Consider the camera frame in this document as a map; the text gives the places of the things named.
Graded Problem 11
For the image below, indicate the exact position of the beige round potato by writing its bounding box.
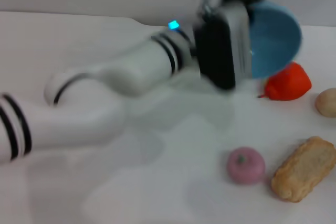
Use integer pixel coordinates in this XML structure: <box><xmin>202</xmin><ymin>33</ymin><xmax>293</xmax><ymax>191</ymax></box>
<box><xmin>316</xmin><ymin>88</ymin><xmax>336</xmax><ymax>118</ymax></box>

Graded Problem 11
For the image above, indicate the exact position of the blue bowl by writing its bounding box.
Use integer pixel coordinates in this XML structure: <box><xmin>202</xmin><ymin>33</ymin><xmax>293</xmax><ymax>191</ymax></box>
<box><xmin>246</xmin><ymin>0</ymin><xmax>303</xmax><ymax>79</ymax></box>

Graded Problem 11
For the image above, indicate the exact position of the pink toy peach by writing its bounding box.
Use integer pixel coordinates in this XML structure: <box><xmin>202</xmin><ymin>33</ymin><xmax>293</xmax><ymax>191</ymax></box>
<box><xmin>227</xmin><ymin>147</ymin><xmax>266</xmax><ymax>185</ymax></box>

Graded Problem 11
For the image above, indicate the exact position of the toasted bread slice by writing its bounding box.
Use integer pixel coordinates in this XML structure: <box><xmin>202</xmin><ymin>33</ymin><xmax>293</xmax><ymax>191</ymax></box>
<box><xmin>270</xmin><ymin>136</ymin><xmax>336</xmax><ymax>203</ymax></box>

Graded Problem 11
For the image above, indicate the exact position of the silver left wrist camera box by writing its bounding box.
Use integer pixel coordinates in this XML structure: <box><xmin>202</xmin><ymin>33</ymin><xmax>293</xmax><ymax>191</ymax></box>
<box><xmin>193</xmin><ymin>3</ymin><xmax>253</xmax><ymax>91</ymax></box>

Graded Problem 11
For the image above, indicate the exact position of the red pepper toy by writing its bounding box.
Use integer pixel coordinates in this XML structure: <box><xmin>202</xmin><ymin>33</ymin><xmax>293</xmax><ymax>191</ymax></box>
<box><xmin>257</xmin><ymin>61</ymin><xmax>312</xmax><ymax>102</ymax></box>

